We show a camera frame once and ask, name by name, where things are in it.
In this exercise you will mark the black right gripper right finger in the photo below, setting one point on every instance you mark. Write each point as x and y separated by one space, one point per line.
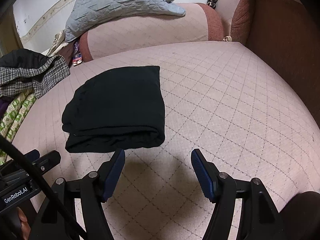
259 217

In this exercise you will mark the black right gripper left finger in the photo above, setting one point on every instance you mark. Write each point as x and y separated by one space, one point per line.
81 201

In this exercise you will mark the black pants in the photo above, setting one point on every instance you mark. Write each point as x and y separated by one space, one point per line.
118 108

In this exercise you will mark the person's left hand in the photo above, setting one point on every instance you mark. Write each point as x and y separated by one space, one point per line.
25 228

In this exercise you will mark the green white patterned cloth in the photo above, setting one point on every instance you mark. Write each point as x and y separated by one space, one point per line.
16 113

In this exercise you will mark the purple cloth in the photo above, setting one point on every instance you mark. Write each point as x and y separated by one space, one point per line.
3 106

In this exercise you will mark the grey houndstooth garment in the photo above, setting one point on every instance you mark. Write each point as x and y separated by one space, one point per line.
39 80

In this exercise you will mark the pink quilted mattress cover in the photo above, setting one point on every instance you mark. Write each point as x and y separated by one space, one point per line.
220 98

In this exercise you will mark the black jacket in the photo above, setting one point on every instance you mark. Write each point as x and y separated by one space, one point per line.
23 58

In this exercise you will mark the colourful snack packet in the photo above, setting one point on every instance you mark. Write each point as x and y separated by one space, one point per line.
77 56

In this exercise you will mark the pink bolster pillow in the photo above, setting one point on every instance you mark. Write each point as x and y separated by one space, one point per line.
201 23

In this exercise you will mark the grey quilted blanket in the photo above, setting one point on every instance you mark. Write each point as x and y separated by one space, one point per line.
89 13

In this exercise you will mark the pink maroon side cushion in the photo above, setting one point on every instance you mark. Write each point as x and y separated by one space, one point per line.
236 17

